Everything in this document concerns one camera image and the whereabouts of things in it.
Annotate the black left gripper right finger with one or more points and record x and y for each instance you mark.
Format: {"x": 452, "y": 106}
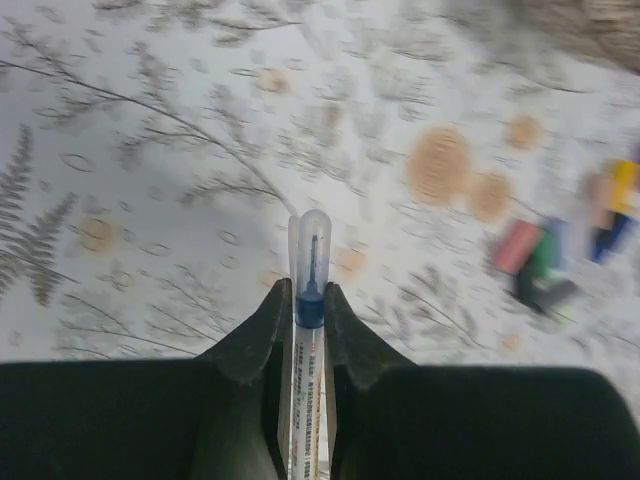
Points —
{"x": 390, "y": 418}

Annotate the peach marker cap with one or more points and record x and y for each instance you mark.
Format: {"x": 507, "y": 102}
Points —
{"x": 600, "y": 189}

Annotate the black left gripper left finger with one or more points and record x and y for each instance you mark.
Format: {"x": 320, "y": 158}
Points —
{"x": 223, "y": 414}

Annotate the blue marker cap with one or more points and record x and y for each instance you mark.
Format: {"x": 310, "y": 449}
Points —
{"x": 606, "y": 241}

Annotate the yellow marker cap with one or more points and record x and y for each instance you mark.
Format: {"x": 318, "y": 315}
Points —
{"x": 624, "y": 175}

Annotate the pink marker cap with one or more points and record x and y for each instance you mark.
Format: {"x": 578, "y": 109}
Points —
{"x": 515, "y": 247}

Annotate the grey white marker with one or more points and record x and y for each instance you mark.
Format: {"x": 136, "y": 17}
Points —
{"x": 309, "y": 255}

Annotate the floral patterned table mat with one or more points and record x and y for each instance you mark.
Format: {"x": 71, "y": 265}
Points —
{"x": 153, "y": 153}

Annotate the lilac marker cap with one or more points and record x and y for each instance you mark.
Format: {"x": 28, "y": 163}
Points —
{"x": 569, "y": 241}

